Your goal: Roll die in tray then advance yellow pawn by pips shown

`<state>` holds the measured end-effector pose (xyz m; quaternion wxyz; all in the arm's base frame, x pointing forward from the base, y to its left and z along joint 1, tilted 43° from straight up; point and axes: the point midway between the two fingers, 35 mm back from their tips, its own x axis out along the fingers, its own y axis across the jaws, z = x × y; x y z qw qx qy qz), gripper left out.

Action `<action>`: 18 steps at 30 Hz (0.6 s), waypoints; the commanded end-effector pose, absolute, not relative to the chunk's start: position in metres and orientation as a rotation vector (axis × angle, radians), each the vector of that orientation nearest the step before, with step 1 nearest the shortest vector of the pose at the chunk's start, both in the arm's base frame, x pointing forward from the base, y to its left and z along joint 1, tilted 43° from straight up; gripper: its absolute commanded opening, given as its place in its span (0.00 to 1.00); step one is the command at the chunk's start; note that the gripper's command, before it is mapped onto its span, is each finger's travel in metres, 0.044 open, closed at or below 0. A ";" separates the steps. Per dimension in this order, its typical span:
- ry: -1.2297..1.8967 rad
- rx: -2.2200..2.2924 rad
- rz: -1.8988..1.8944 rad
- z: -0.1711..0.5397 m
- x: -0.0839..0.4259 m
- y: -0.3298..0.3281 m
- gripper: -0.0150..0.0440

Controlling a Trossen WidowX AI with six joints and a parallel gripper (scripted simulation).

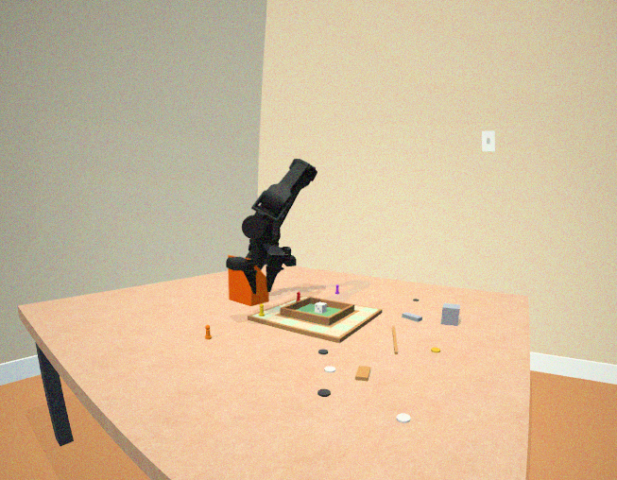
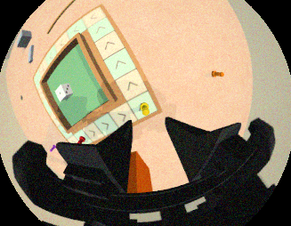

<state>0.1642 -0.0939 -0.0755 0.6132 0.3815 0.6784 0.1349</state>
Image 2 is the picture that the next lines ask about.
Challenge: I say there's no orange game pawn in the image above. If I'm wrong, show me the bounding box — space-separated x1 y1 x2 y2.
212 70 224 77

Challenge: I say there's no white die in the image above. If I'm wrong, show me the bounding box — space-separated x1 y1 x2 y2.
55 83 73 101

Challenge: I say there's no yellow pawn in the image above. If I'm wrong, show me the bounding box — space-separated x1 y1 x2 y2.
141 102 150 116

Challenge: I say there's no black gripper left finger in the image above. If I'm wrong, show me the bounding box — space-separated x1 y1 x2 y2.
55 120 133 193

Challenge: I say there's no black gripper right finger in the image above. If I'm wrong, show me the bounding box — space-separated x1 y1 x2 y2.
166 117 242 183

